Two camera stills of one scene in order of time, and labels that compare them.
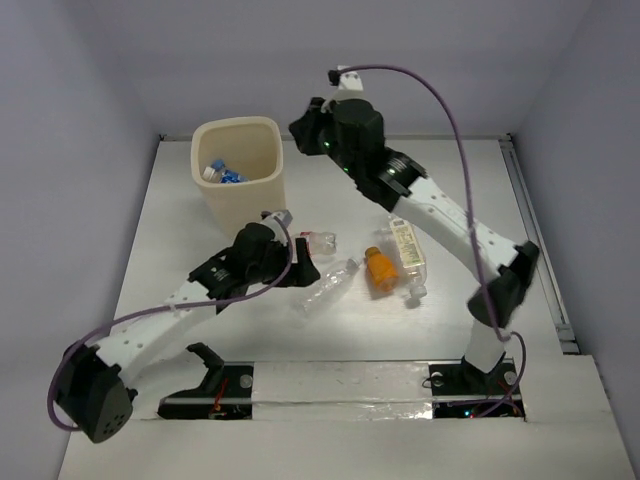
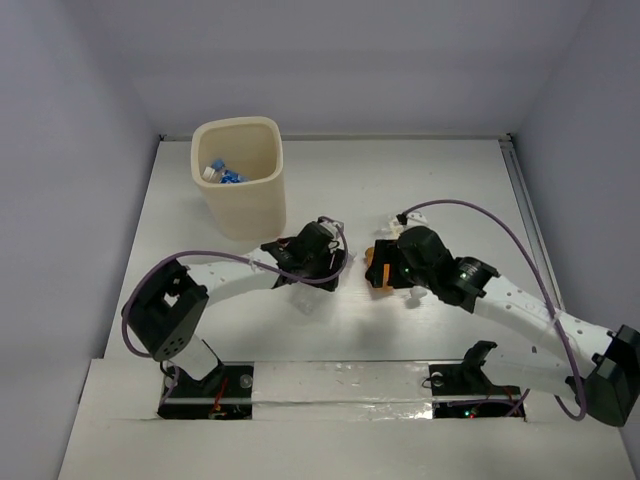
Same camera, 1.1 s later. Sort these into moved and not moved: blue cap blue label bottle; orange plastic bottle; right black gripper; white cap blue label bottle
Moved: right black gripper
Not moved: blue cap blue label bottle; white cap blue label bottle; orange plastic bottle
